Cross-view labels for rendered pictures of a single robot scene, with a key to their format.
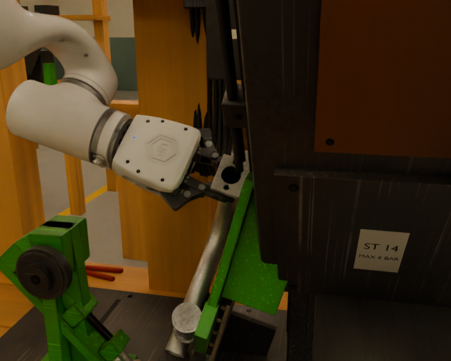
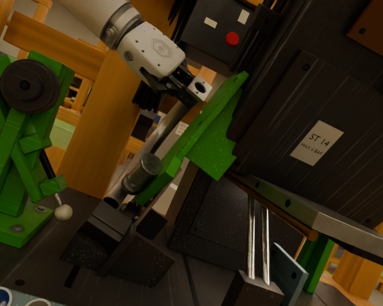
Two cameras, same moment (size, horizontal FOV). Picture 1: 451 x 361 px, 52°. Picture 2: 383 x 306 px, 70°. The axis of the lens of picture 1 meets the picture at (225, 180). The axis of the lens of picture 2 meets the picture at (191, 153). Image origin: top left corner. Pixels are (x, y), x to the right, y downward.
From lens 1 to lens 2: 34 cm
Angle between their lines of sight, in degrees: 27
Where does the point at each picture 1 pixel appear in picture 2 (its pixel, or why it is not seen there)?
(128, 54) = not seen: hidden behind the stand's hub
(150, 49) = not seen: hidden behind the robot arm
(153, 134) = (157, 37)
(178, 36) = (158, 15)
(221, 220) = (166, 125)
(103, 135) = (126, 14)
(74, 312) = (34, 139)
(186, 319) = (152, 164)
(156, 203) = (90, 118)
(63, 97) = not seen: outside the picture
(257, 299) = (210, 165)
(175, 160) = (169, 59)
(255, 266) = (220, 139)
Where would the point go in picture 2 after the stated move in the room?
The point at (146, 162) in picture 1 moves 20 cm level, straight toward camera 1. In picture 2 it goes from (149, 49) to (211, 38)
